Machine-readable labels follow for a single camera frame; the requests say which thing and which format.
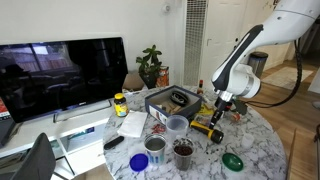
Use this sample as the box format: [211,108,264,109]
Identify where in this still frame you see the dark grey chair back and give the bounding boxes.
[10,133,56,180]

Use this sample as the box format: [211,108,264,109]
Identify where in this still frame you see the green potted plant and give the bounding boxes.
[136,45,162,89]

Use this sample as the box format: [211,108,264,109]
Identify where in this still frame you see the beige floor rug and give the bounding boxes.
[261,66,315,91]

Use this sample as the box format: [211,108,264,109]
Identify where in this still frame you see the yellow black torch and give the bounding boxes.
[190,121,224,144]

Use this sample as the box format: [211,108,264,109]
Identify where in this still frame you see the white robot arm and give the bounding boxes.
[209,0,320,129]

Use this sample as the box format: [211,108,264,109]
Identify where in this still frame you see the white wall thermostat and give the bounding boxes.
[162,4,171,13]

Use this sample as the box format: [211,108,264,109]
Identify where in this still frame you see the red hot sauce bottle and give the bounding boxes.
[197,80,203,95]

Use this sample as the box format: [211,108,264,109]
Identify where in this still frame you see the small red capped jar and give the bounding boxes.
[232,113,241,121]

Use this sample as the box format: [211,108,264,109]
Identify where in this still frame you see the red snack wrapper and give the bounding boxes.
[152,124,166,134]

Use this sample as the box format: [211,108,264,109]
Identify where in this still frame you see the blue plastic lid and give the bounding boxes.
[129,153,148,172]

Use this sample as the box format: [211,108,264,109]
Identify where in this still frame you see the white folded napkin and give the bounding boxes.
[117,111,147,138]

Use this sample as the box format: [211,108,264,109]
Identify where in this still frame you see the black glasses case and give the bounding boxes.
[170,91,189,107]

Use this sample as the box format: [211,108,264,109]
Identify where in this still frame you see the blue cardboard box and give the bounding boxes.
[145,85,202,123]

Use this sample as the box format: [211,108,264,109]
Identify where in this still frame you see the green plastic lid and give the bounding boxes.
[222,153,244,172]

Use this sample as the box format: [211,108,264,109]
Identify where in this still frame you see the steel cup blue label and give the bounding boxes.
[144,134,166,165]

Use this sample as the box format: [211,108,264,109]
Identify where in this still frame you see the yellow vitamin bottle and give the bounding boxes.
[114,93,129,117]

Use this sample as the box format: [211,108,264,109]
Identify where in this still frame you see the clear plastic cup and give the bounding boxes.
[166,115,189,143]

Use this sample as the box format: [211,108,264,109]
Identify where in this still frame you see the white tv stand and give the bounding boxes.
[0,100,114,179]

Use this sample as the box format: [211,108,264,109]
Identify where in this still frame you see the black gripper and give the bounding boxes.
[209,91,233,129]

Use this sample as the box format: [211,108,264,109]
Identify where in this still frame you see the steel cup with beans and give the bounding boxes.
[173,138,194,171]

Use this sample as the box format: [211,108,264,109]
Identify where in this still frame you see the black remote control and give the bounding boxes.
[104,136,124,150]

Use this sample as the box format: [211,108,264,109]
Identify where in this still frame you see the yellow snack packet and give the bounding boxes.
[198,103,214,115]

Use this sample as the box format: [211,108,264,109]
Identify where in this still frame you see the black flat screen television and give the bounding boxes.
[0,37,128,123]

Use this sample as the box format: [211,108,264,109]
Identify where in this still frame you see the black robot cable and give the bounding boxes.
[244,38,304,109]

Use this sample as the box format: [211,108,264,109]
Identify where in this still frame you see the orange patterned tin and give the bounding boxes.
[156,66,169,87]

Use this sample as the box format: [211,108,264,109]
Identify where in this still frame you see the steel trash can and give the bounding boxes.
[248,51,268,78]

